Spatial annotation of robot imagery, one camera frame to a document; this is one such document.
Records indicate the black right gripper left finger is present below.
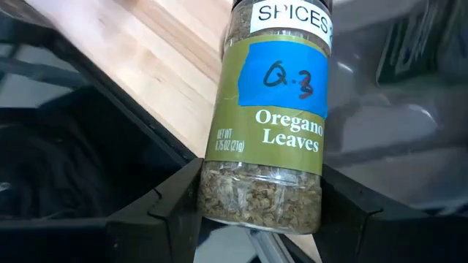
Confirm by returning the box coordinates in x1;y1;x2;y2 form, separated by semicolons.
105;157;204;263

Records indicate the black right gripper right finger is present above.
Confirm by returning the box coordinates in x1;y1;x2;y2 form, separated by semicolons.
313;163;429;263

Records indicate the black aluminium table frame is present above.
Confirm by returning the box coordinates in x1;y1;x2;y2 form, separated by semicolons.
0;7;200;222

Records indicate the oregano spice jar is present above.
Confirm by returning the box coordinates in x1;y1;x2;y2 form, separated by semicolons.
196;0;334;235

